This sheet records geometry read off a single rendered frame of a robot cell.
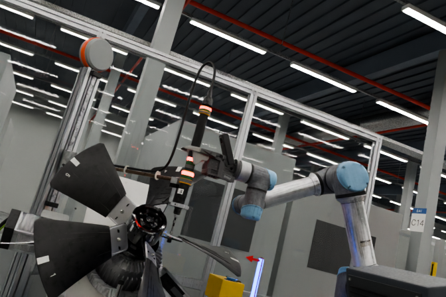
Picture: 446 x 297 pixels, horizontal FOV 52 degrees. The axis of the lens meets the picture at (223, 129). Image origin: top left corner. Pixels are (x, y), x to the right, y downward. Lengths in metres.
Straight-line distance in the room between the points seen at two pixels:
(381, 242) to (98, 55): 4.68
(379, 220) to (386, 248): 0.36
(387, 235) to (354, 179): 4.42
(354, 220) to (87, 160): 0.99
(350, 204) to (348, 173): 0.12
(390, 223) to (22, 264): 4.87
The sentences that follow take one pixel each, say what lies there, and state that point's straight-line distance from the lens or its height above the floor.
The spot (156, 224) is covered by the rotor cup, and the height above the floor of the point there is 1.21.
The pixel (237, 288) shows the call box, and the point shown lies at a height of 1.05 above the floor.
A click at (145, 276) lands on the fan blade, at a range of 1.42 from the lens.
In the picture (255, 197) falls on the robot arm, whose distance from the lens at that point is 1.65.
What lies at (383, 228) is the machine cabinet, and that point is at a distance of 6.13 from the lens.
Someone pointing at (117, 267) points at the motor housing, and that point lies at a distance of 1.59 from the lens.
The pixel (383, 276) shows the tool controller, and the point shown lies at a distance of 1.09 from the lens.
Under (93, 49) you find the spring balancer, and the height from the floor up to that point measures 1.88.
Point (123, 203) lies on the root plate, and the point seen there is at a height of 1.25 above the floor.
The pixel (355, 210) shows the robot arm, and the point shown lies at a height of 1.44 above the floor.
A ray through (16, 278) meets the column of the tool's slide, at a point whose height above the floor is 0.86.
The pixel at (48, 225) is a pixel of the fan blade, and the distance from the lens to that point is 1.42.
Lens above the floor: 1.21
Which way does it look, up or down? 13 degrees up
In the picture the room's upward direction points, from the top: 15 degrees clockwise
